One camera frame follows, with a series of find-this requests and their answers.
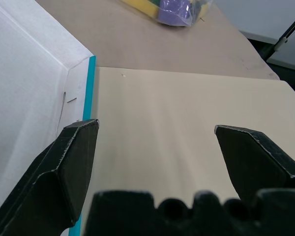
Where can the teal cardboard shoe box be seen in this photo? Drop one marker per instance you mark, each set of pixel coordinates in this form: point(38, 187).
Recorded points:
point(27, 73)

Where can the clear plastic bag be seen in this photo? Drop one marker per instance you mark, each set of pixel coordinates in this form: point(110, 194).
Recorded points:
point(186, 20)

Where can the yellow foam block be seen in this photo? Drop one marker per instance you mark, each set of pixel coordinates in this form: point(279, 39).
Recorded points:
point(147, 8)

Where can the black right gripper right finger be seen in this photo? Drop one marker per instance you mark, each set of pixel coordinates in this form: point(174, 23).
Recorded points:
point(250, 159)

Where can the black pole with white joint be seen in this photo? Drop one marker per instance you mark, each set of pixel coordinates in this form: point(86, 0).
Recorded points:
point(293, 25)

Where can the purple foam block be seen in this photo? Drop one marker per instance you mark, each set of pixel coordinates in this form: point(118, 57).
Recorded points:
point(172, 12)

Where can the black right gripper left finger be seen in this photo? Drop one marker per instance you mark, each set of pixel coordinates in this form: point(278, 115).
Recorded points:
point(64, 172)

